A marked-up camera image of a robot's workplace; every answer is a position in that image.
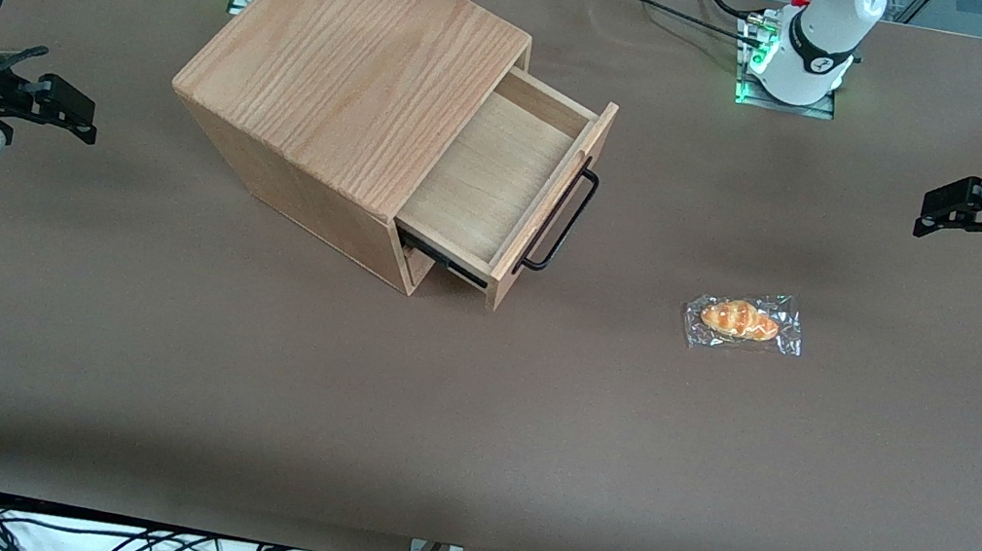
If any black cable across table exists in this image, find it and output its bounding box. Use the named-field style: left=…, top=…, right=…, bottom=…
left=591, top=0, right=777, bottom=50

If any light wooden drawer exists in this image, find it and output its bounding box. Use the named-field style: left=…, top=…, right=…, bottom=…
left=382, top=53, right=624, bottom=327

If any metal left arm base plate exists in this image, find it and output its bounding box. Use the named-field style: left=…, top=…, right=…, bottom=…
left=732, top=76, right=839, bottom=122

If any brown paper table cover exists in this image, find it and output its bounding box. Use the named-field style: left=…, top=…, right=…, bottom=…
left=0, top=0, right=982, bottom=551

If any black metal drawer handle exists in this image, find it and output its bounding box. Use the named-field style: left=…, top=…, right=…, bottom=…
left=515, top=149, right=603, bottom=281

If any black drawer slide rail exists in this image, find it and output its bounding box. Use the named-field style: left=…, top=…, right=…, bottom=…
left=390, top=224, right=497, bottom=291

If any bread roll in clear wrapper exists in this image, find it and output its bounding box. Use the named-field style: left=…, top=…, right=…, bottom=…
left=680, top=280, right=811, bottom=367

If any light wooden drawer cabinet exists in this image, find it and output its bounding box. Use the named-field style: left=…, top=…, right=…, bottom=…
left=145, top=0, right=540, bottom=309

